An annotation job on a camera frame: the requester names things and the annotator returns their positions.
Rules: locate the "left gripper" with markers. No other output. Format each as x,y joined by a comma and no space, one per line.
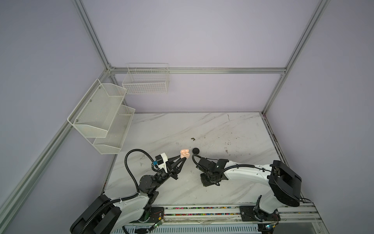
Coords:
173,166

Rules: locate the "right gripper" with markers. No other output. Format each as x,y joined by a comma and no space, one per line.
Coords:
204,183

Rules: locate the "black earbud charging case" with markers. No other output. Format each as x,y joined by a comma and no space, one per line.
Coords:
196,151

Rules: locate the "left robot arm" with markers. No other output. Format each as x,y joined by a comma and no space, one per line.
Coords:
117,204

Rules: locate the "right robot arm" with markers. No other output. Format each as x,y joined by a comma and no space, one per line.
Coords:
266,188

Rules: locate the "lower white mesh shelf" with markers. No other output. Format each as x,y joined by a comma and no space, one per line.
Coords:
113,142

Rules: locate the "white mesh shelf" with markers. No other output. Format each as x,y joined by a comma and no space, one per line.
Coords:
113,142
95,113

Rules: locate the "upper white mesh shelf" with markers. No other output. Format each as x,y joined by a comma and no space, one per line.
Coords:
95,113

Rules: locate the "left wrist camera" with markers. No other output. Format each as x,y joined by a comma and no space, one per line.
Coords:
160,163

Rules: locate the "white wire basket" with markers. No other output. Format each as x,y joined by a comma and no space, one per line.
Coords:
146,78

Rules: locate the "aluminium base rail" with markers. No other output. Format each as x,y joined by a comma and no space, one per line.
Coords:
215,219

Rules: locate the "aluminium frame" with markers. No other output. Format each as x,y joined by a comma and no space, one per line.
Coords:
23,190

